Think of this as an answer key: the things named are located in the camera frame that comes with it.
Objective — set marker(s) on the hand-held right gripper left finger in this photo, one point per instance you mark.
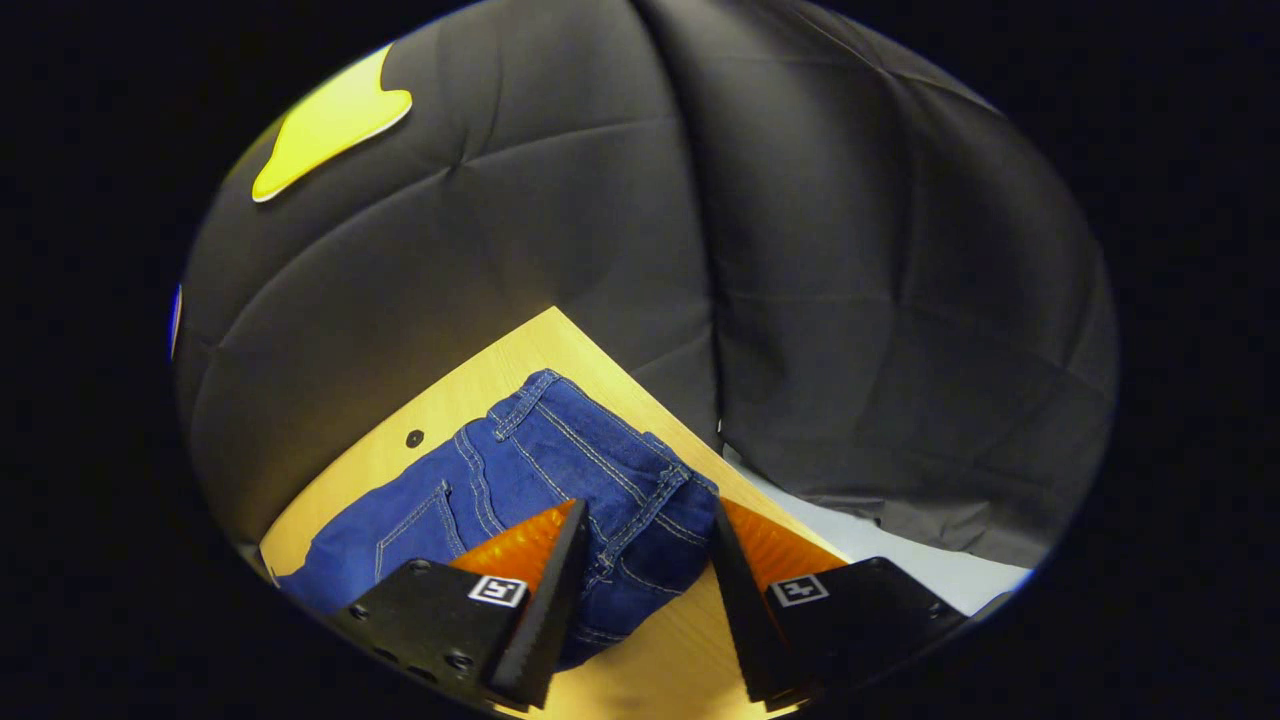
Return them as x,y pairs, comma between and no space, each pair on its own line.
545,610

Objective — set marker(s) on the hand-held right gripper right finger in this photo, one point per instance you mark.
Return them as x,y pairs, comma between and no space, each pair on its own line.
755,620

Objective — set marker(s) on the blue jeans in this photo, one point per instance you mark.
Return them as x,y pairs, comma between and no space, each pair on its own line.
540,460

